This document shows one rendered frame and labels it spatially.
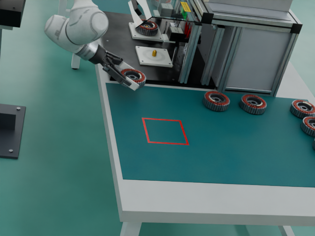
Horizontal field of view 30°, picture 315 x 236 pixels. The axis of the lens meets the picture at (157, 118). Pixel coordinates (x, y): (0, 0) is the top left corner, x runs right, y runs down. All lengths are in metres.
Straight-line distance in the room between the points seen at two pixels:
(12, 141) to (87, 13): 1.36
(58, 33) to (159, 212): 0.77
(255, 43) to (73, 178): 1.21
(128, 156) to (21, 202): 0.98
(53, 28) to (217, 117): 0.75
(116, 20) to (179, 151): 1.02
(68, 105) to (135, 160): 1.62
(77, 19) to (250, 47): 0.81
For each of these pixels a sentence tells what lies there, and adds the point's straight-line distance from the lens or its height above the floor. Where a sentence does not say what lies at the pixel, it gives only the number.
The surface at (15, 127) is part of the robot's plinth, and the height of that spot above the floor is 0.02.
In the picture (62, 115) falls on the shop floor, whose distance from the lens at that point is 3.55.
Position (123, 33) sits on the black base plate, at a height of 0.77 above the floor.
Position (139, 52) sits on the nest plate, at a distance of 2.70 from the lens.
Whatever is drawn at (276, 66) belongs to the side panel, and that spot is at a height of 0.90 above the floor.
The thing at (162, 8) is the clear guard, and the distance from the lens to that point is 2.47.
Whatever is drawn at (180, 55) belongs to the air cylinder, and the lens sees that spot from 2.71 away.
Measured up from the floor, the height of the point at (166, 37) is 0.88.
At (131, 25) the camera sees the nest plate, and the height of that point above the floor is 0.78.
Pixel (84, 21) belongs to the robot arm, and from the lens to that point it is 2.08.
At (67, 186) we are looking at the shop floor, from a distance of 3.06.
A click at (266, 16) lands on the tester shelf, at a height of 1.12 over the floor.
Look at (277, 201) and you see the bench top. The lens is 2.11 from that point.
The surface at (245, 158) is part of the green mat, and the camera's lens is 2.25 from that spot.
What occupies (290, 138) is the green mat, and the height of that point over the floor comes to 0.75.
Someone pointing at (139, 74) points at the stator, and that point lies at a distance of 2.42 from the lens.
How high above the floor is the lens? 2.03
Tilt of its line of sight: 33 degrees down
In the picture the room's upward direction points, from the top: 14 degrees clockwise
